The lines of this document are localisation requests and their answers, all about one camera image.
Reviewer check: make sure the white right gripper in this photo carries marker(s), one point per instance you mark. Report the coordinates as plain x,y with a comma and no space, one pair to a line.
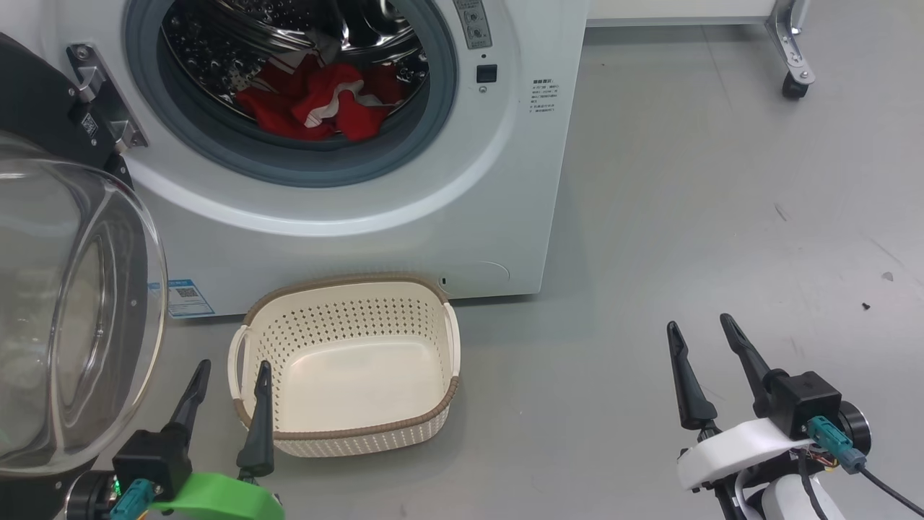
736,451

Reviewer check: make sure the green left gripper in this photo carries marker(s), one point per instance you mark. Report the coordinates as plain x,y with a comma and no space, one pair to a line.
216,498

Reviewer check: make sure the round black glass washer door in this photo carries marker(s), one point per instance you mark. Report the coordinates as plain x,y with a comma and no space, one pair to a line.
86,303

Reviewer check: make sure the red and white garment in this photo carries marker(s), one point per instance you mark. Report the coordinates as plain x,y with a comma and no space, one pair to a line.
317,101

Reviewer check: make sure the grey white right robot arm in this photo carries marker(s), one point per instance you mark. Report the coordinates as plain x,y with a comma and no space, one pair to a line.
787,502

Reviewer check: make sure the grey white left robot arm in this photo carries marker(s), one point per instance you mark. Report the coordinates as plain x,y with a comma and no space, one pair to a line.
86,498

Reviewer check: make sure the cream perforated laundry basket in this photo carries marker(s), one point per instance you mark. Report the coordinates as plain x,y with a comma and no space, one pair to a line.
354,375

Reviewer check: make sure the white filter access cover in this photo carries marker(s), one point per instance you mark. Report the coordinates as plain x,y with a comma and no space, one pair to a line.
480,278

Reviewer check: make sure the grey rubber door gasket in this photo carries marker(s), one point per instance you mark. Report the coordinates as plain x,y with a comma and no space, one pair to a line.
216,148

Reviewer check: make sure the white front-load washing machine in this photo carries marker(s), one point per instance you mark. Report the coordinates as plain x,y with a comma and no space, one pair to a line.
469,180

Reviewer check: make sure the metal washing machine door hinge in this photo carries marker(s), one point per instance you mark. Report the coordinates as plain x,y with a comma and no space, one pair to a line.
101,90

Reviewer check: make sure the steel drum with red clothes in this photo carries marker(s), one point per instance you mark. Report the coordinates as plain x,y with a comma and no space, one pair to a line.
216,43

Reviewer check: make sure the black door lock slot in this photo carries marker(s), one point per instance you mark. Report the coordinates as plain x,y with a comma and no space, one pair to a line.
486,74

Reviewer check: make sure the blue energy label sticker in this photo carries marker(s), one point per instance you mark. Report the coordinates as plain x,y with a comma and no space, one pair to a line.
191,297

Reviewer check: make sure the black caster wheel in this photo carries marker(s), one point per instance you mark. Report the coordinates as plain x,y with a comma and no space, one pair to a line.
794,87

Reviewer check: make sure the black text warning label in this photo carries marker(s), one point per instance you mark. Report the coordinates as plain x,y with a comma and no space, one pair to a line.
544,95

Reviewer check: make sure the silver metal furniture leg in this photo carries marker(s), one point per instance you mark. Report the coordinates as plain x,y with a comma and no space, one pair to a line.
790,40

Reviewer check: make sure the grey instruction sticker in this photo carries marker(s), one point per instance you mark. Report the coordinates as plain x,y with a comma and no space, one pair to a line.
473,22

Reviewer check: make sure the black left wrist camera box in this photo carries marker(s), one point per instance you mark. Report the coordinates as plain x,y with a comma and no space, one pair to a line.
151,458

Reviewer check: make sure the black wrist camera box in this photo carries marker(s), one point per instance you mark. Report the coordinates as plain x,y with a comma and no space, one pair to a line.
805,401
151,458

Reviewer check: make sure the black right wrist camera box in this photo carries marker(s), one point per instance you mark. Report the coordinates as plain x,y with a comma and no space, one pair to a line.
805,401

